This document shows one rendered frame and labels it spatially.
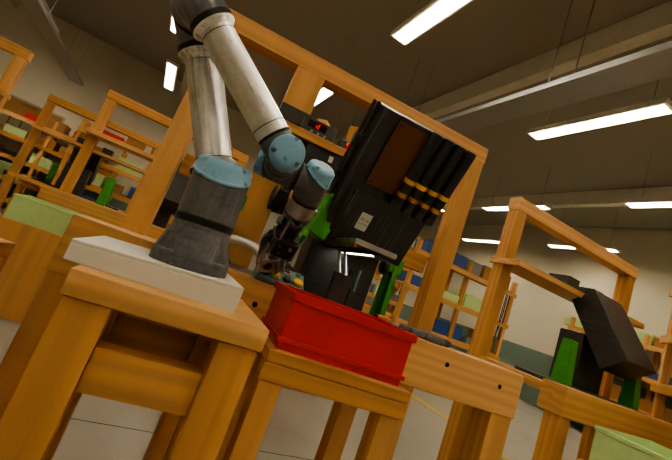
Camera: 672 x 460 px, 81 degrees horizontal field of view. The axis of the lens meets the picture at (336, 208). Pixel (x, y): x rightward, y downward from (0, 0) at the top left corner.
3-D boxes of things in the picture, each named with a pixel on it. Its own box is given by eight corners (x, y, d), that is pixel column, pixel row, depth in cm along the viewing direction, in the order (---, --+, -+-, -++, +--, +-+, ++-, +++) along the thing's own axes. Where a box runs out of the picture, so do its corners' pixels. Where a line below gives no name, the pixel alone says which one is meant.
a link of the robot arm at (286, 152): (206, -58, 80) (322, 155, 83) (208, -23, 91) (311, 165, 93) (151, -41, 77) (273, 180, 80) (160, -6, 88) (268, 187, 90)
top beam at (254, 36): (484, 164, 214) (489, 149, 215) (218, 22, 174) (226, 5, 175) (473, 167, 222) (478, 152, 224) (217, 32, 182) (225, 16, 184)
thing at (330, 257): (362, 312, 163) (388, 235, 170) (295, 288, 155) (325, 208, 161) (346, 305, 181) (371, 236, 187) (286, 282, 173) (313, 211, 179)
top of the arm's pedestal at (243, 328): (261, 353, 67) (270, 330, 68) (57, 293, 57) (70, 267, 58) (236, 315, 97) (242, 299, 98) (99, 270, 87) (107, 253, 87)
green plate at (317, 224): (316, 252, 141) (349, 206, 147) (298, 238, 140) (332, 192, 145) (308, 251, 152) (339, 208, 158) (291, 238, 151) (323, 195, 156)
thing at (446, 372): (514, 420, 136) (525, 376, 139) (44, 269, 96) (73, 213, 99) (486, 404, 149) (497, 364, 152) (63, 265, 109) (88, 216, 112)
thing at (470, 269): (487, 404, 691) (521, 280, 733) (376, 371, 597) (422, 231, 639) (465, 391, 740) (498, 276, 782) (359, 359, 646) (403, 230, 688)
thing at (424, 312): (429, 339, 196) (483, 164, 213) (120, 227, 156) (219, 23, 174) (419, 335, 204) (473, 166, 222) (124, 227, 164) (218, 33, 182)
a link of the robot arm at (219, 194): (172, 207, 73) (198, 141, 75) (180, 213, 86) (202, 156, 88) (235, 228, 76) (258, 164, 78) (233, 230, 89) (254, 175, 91)
